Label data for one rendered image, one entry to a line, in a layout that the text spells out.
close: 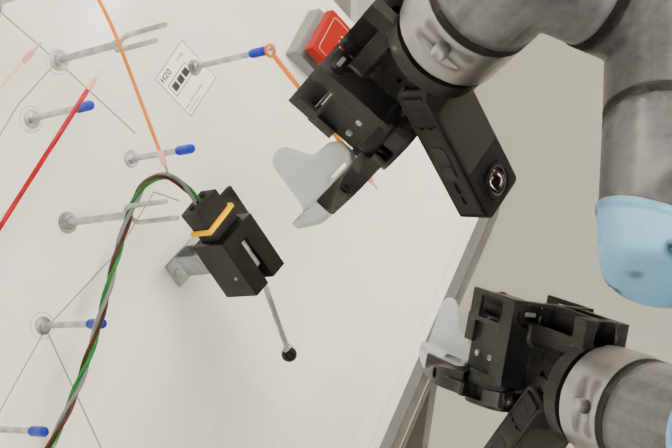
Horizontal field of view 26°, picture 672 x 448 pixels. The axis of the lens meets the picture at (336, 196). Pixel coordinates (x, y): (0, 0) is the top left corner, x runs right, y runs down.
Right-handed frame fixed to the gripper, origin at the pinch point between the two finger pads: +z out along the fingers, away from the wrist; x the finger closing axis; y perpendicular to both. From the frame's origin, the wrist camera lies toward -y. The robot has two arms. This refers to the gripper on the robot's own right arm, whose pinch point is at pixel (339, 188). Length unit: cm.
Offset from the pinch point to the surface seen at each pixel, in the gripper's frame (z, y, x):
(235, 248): 14.2, 2.5, 1.3
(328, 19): 16.9, 9.7, -26.1
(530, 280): 106, -43, -89
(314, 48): 17.3, 8.8, -22.7
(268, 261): 15.5, -0.4, -0.7
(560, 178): 105, -37, -109
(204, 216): 13.7, 6.2, 1.2
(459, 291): 33.9, -19.0, -24.7
